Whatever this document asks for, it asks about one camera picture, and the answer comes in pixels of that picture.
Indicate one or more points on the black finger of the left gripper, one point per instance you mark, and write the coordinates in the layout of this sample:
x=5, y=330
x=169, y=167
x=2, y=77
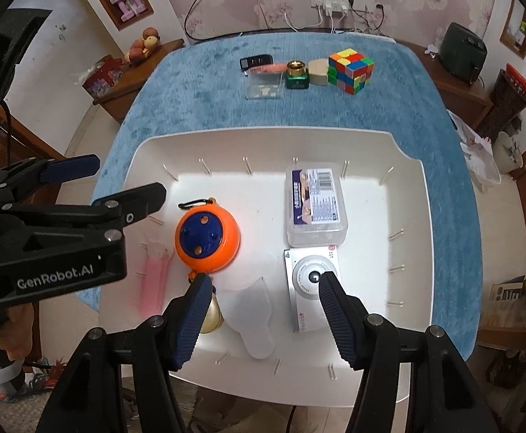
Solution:
x=116, y=211

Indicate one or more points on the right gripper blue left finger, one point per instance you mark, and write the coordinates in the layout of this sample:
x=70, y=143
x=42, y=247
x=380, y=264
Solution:
x=189, y=314

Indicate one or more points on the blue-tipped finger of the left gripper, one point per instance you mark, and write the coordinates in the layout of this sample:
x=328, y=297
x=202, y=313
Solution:
x=31, y=174

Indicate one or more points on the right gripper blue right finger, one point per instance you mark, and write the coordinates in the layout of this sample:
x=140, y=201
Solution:
x=344, y=322

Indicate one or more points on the gold oval bell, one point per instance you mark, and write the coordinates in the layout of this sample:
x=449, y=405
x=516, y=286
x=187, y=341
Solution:
x=213, y=318

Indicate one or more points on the white foam piece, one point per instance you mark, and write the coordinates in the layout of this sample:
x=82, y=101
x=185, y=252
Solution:
x=248, y=312

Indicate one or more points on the clear labelled plastic case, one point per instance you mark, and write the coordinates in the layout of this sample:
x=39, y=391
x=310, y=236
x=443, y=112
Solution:
x=315, y=210

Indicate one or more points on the orange round tape measure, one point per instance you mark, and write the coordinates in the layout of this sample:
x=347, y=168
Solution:
x=207, y=237

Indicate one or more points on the white plastic tray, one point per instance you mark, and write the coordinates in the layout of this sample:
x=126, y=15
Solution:
x=386, y=259

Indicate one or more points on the red gift box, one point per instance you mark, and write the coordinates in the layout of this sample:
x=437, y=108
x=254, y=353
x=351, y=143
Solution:
x=100, y=78

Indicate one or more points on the artificial fruit pile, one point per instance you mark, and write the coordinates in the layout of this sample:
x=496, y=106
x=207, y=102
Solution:
x=142, y=48

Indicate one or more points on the clear plastic box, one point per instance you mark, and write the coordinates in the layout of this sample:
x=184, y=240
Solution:
x=264, y=86

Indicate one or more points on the black car key fob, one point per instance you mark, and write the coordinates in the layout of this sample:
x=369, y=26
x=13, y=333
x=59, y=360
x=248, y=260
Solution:
x=255, y=61

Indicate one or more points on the blue plush table cloth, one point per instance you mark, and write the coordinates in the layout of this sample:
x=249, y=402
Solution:
x=201, y=87

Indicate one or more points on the white plastic bag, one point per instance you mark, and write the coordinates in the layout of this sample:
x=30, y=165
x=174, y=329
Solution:
x=478, y=155

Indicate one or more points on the pink tube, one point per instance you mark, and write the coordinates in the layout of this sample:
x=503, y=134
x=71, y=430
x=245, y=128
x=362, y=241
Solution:
x=271, y=68

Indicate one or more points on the green box gold cap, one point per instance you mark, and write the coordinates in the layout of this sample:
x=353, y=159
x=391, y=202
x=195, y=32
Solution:
x=296, y=76

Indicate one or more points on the multicolour puzzle cube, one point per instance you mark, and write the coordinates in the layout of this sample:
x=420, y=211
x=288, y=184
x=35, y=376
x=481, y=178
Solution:
x=349, y=70

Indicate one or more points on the brown wooden tv cabinet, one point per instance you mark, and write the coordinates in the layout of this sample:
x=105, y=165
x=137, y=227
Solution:
x=470, y=101

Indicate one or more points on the beige faceted block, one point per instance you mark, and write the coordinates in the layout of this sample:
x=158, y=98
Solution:
x=318, y=72

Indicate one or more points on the dark wicker basket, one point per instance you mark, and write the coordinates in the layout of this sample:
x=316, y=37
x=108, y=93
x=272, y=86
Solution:
x=508, y=99

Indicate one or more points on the dark green appliance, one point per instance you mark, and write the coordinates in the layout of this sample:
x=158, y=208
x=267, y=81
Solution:
x=462, y=53

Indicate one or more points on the white compact camera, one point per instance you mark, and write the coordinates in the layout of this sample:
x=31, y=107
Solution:
x=303, y=267

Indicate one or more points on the white wall shelf unit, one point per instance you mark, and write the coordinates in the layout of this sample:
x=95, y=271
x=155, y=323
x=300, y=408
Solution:
x=125, y=20

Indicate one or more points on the white wall power strip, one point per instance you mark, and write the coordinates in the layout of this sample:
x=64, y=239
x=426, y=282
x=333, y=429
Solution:
x=339, y=6

